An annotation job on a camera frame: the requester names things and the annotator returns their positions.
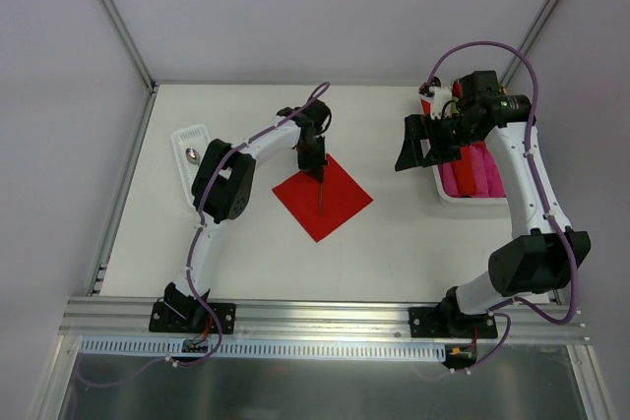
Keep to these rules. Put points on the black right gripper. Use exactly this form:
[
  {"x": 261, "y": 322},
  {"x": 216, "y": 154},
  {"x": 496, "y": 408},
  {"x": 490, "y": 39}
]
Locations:
[{"x": 428, "y": 143}]

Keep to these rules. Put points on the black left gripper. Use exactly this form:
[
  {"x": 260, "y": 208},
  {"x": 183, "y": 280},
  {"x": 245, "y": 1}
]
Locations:
[{"x": 311, "y": 160}]

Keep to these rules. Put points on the copper knife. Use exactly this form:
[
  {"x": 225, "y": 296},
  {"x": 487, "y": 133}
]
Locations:
[{"x": 321, "y": 180}]

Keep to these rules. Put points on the red paper napkin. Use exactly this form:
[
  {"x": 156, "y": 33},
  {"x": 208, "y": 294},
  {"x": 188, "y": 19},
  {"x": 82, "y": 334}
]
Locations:
[{"x": 343, "y": 199}]

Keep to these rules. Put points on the silver ornate spoon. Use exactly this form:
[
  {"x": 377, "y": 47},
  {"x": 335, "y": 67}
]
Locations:
[{"x": 192, "y": 156}]

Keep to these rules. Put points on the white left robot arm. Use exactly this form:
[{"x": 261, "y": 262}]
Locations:
[{"x": 221, "y": 191}]

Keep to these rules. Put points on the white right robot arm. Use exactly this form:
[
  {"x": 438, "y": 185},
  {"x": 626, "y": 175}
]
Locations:
[{"x": 545, "y": 251}]

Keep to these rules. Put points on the red rolled napkin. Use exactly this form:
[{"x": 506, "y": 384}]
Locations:
[{"x": 464, "y": 176}]

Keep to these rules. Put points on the white tray of rolled napkins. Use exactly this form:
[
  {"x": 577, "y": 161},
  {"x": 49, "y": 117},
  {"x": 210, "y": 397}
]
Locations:
[{"x": 462, "y": 201}]

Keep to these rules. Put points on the white perforated utensil basket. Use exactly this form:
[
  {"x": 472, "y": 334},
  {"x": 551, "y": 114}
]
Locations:
[{"x": 189, "y": 145}]

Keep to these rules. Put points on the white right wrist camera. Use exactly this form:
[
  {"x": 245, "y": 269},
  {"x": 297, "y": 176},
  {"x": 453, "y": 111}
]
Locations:
[{"x": 435, "y": 102}]

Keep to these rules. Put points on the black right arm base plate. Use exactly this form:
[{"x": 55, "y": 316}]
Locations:
[{"x": 436, "y": 322}]

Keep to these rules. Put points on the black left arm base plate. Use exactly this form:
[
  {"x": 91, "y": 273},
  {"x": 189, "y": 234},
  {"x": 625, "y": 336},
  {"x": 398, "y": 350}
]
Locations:
[{"x": 192, "y": 318}]

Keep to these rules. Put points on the right frame post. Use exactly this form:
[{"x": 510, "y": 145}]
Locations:
[{"x": 546, "y": 12}]

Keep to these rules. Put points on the frame post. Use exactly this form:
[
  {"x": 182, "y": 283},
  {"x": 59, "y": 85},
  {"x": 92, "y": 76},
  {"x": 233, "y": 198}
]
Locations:
[
  {"x": 546, "y": 12},
  {"x": 128, "y": 43}
]

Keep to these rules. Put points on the white slotted cable duct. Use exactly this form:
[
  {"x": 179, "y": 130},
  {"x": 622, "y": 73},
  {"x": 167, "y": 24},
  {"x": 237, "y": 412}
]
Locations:
[{"x": 265, "y": 349}]

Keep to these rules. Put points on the left frame post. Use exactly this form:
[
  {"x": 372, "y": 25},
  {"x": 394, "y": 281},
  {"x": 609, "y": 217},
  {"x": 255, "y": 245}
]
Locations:
[{"x": 128, "y": 43}]

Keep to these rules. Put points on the aluminium front rail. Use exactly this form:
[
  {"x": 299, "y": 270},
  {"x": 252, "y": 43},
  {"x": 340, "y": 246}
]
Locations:
[{"x": 303, "y": 320}]

